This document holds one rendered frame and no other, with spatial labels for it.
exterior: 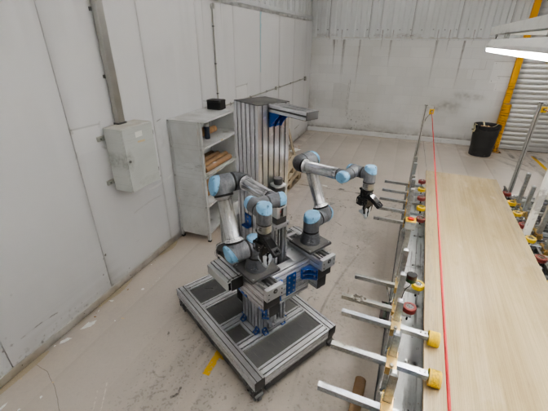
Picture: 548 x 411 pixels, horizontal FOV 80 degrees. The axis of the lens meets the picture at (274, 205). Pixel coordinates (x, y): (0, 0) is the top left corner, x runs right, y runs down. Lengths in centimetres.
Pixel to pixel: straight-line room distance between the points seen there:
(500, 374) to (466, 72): 814
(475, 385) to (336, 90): 849
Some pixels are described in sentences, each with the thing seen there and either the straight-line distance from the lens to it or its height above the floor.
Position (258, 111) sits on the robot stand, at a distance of 196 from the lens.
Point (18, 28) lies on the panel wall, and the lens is 302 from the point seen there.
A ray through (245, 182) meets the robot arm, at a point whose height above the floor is 162.
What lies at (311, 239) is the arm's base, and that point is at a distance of 238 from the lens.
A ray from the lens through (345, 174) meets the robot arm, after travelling 204.
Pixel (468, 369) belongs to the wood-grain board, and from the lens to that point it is 207.
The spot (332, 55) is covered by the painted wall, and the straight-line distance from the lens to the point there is 967.
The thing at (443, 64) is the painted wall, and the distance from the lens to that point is 952.
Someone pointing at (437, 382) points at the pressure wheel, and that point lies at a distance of 187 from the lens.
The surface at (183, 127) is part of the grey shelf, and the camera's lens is 394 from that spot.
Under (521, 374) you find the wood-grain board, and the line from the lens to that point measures 219.
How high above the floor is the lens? 236
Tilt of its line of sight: 27 degrees down
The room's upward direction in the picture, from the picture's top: 1 degrees clockwise
